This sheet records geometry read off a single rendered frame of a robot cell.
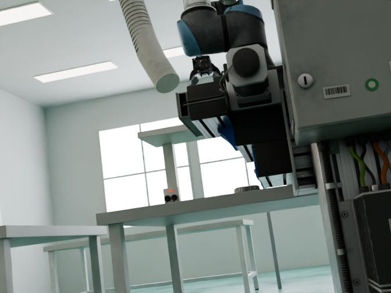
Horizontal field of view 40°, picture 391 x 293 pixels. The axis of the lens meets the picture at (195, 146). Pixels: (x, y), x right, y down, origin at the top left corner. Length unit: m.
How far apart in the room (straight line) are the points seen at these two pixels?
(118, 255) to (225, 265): 6.67
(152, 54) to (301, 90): 2.46
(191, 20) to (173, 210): 0.81
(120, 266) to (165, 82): 1.45
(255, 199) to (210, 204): 0.17
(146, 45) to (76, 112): 6.43
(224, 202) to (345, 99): 1.14
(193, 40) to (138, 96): 7.85
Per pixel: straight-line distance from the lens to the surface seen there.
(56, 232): 2.73
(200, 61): 2.17
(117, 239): 2.27
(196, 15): 1.68
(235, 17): 1.68
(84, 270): 6.64
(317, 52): 1.08
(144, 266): 9.20
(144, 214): 2.19
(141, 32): 3.57
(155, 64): 3.40
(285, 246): 8.77
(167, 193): 3.09
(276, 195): 2.10
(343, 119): 1.05
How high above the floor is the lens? 0.58
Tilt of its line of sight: 10 degrees up
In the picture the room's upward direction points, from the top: 8 degrees counter-clockwise
